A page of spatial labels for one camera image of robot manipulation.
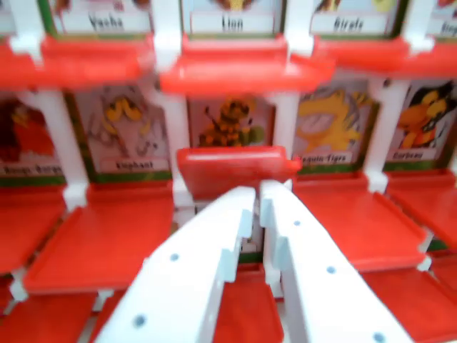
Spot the red flap of bee card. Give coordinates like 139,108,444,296
176,145,303,199

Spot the red plastic flap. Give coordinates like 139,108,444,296
213,264,286,343
291,174,430,273
39,34,155,87
386,169,457,252
22,184,176,297
159,34,337,96

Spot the red and white game board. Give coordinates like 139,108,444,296
0,0,457,343

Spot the tiger shark picture card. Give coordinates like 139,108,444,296
291,79,380,176

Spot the elephant picture card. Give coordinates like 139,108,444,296
65,84,175,184

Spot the bee picture card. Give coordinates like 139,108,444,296
188,95,276,149

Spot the crow picture card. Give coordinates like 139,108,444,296
383,79,457,173

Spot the robin picture card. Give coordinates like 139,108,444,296
0,98,68,187

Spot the giraffe picture card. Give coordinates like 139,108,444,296
306,0,408,41

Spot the lion picture card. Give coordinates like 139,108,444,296
179,0,287,41

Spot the cow picture card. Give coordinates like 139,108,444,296
38,0,155,41

